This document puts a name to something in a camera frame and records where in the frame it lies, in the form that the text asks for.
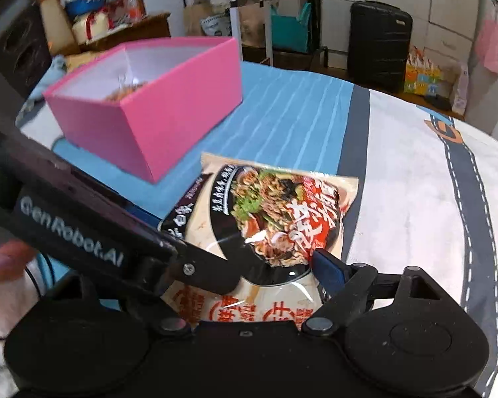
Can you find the pink hanging bag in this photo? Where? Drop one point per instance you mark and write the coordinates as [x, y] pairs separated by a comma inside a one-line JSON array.
[[494, 45]]

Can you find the red patterned packet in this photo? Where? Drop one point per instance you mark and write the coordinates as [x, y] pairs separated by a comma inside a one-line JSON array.
[[126, 8]]

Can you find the white wardrobe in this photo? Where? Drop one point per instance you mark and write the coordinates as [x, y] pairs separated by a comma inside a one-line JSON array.
[[448, 16]]

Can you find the beige box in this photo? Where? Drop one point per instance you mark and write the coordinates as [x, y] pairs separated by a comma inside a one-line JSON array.
[[56, 25]]

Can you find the white bag with red ribbon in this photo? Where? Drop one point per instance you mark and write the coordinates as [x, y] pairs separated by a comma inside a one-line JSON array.
[[89, 27]]

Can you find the white printed bag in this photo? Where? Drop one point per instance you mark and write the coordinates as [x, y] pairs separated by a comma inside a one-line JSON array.
[[218, 25]]

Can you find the noodle packet with bowl picture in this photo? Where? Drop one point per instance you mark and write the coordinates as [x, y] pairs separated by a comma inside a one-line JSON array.
[[274, 199]]

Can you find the orange brown snack packet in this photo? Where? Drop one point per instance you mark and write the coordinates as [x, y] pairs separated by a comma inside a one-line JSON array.
[[124, 91]]

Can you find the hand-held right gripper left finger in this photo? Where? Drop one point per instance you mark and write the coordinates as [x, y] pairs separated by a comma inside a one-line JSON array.
[[172, 325]]

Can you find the light blue cloth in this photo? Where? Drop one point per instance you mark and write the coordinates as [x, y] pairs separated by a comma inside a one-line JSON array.
[[52, 70]]

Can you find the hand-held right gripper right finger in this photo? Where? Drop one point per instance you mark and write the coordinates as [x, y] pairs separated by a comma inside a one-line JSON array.
[[325, 267]]

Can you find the wooden cabinet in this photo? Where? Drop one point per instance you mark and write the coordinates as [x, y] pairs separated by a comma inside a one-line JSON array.
[[149, 27]]

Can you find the colourful gift bag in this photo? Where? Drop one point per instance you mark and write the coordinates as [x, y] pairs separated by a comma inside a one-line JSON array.
[[423, 74]]

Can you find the white rolling table frame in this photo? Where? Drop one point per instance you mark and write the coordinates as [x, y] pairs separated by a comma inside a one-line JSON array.
[[233, 29]]

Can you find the blue round container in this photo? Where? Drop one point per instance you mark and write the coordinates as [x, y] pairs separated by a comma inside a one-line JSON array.
[[85, 4]]

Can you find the pale pink packet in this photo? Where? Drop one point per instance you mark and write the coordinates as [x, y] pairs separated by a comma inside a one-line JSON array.
[[460, 89]]

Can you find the person's left hand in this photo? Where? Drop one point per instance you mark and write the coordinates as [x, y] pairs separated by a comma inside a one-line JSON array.
[[0, 263]]

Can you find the black suitcase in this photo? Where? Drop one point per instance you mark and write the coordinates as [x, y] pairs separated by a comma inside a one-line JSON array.
[[377, 45]]

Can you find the teal bag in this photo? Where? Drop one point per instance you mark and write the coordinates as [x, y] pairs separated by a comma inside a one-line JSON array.
[[290, 33]]

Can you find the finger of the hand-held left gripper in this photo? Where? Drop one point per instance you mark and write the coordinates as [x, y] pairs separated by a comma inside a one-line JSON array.
[[207, 275]]

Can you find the pink cardboard box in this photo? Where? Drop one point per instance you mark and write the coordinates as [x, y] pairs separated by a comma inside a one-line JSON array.
[[170, 112]]

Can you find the brown paper bag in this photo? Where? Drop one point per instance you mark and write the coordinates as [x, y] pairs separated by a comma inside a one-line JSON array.
[[195, 18], [253, 25]]

